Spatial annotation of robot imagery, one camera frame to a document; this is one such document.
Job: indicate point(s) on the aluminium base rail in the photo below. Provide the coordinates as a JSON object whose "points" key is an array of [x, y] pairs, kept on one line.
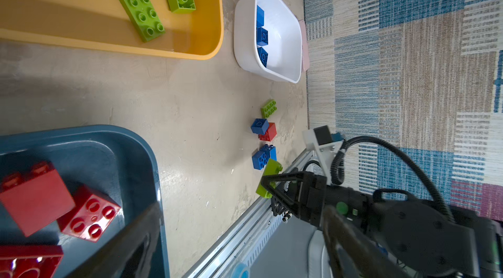
{"points": [[259, 244]]}

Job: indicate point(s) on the red square lego brick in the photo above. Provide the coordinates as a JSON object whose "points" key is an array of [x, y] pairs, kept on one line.
{"points": [[36, 199]]}

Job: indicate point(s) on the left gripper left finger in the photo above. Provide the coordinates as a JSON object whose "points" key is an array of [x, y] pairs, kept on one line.
{"points": [[134, 252]]}

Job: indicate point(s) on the green long lego brick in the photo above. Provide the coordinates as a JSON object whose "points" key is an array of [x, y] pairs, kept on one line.
{"points": [[145, 19]]}

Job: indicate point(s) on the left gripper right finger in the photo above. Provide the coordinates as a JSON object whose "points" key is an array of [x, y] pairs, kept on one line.
{"points": [[351, 254]]}

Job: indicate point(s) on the yellow plastic bin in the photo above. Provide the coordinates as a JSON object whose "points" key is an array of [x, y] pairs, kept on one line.
{"points": [[104, 25]]}

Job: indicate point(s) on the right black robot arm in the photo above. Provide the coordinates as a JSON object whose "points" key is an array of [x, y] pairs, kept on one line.
{"points": [[367, 235]]}

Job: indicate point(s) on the white plastic bin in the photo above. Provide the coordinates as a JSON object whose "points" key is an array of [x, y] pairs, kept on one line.
{"points": [[285, 40]]}

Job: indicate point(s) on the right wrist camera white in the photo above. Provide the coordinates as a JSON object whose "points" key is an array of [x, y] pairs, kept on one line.
{"points": [[325, 146]]}

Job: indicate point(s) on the dark teal plastic bin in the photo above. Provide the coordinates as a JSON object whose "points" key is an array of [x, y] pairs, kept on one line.
{"points": [[110, 172]]}

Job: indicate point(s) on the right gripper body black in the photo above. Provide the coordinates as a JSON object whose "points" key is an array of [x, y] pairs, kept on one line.
{"points": [[310, 196]]}

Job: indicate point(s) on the red long brick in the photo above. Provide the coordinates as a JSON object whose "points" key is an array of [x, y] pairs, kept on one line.
{"points": [[30, 260]]}

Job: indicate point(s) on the blue tall brick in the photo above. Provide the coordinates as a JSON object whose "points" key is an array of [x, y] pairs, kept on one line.
{"points": [[270, 151]]}

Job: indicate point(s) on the small blue lego brick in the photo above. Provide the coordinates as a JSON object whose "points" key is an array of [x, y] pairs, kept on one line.
{"points": [[260, 126]]}

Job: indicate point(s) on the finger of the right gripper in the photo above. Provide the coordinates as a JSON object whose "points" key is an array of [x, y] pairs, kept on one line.
{"points": [[279, 209], [281, 180]]}

